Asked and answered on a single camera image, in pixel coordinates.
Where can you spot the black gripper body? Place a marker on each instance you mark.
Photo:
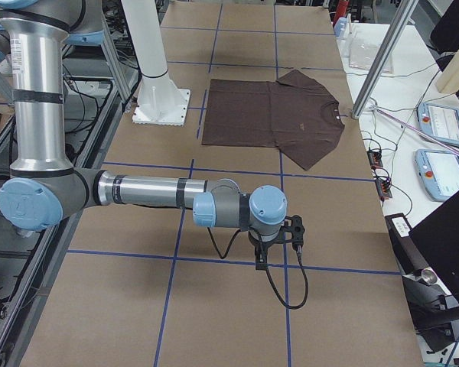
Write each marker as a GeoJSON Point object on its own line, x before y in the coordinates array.
{"type": "Point", "coordinates": [261, 248]}

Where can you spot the brown t-shirt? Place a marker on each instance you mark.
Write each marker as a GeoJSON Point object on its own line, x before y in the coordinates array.
{"type": "Point", "coordinates": [295, 114]}

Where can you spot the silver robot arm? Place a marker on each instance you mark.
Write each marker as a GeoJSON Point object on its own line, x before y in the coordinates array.
{"type": "Point", "coordinates": [45, 187]}

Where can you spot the black laptop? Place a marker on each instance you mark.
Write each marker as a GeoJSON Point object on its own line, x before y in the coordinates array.
{"type": "Point", "coordinates": [433, 243]}

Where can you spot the lower blue teach pendant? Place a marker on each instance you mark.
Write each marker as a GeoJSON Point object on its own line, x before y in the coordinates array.
{"type": "Point", "coordinates": [439, 173]}

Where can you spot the blue teach pendant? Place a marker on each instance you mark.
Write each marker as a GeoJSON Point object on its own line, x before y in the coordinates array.
{"type": "Point", "coordinates": [439, 173]}
{"type": "Point", "coordinates": [440, 122]}

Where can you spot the upper blue teach pendant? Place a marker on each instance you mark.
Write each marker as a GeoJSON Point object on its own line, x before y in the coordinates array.
{"type": "Point", "coordinates": [440, 122]}

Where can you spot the clear acrylic tray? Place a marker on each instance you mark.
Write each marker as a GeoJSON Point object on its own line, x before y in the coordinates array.
{"type": "Point", "coordinates": [360, 52]}

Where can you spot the red cylinder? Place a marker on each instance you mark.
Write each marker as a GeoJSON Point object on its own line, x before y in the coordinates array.
{"type": "Point", "coordinates": [341, 9]}

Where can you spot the white pedestal column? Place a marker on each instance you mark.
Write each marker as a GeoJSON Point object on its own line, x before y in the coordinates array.
{"type": "Point", "coordinates": [159, 100]}

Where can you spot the aluminium frame post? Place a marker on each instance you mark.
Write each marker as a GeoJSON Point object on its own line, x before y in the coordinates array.
{"type": "Point", "coordinates": [394, 32]}

